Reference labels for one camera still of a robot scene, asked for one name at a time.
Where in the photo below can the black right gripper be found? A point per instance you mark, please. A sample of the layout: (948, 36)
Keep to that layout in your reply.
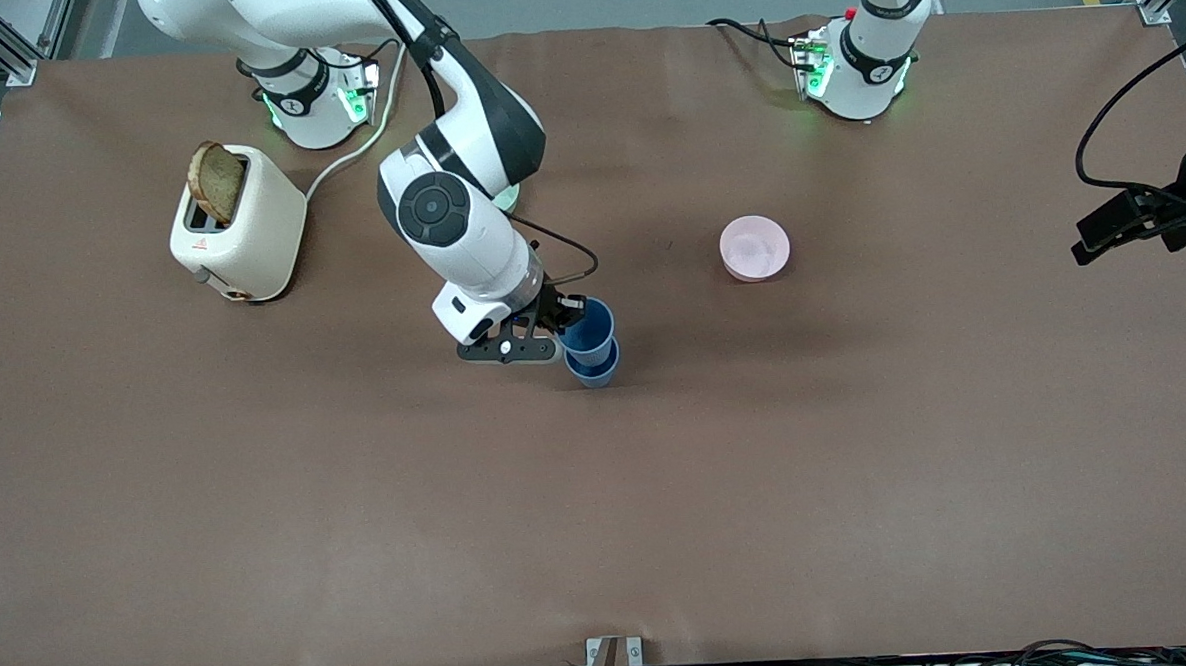
(552, 305)

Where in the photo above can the blue plastic cup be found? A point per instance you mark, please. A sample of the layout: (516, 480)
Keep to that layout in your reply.
(593, 328)
(595, 378)

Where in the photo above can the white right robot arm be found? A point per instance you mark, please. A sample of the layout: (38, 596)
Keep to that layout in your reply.
(469, 248)

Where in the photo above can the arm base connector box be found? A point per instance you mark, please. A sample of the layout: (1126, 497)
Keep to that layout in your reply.
(811, 63)
(362, 88)

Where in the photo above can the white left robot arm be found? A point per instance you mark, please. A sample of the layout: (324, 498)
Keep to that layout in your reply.
(862, 81)

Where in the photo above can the mint green bowl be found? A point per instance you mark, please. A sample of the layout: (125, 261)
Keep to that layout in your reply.
(507, 202)

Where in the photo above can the pale pink bowl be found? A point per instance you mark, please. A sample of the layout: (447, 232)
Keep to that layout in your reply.
(754, 248)

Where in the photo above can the cream white toaster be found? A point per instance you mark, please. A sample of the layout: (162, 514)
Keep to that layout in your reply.
(249, 238)

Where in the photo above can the brown bread slice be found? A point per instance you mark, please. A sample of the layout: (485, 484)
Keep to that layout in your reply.
(216, 181)

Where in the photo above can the grey metal camera bracket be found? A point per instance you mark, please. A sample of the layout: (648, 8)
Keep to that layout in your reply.
(613, 662)

